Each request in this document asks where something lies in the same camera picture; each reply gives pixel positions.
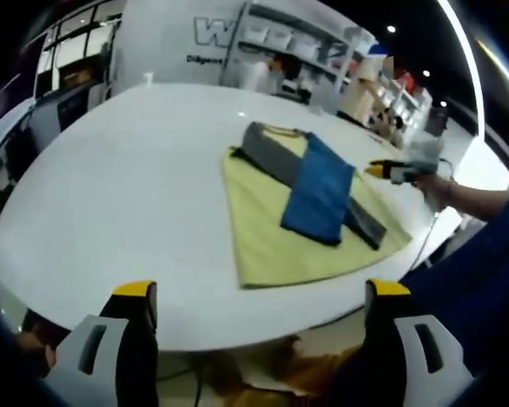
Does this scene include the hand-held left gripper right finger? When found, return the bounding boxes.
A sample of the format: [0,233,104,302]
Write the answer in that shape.
[362,277,476,407]

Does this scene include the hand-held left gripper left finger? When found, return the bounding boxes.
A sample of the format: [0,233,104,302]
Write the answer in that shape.
[45,278,160,407]

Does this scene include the yellow garment with blue grey sleeves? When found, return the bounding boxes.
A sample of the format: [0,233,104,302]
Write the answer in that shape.
[219,120,413,291]

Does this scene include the person's right hand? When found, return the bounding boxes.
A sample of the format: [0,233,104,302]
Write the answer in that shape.
[414,172,450,205]

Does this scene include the operator in blue sleeve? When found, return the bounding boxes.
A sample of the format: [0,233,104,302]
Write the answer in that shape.
[400,177,509,407]

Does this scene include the ceiling light strip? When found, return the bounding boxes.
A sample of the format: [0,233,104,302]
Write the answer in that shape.
[435,0,489,137]

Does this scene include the recessed ceiling lights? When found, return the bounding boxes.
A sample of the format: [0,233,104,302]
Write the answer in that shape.
[385,23,450,109]

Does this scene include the grey storage shelf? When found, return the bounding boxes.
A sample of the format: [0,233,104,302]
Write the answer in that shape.
[219,1,381,95]

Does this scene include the cardboard box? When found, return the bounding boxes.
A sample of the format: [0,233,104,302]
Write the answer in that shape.
[60,69,89,89]

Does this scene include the glass partition window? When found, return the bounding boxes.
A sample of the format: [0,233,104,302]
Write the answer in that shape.
[36,3,125,99]

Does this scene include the white cable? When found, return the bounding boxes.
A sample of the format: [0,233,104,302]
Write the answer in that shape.
[408,206,443,273]

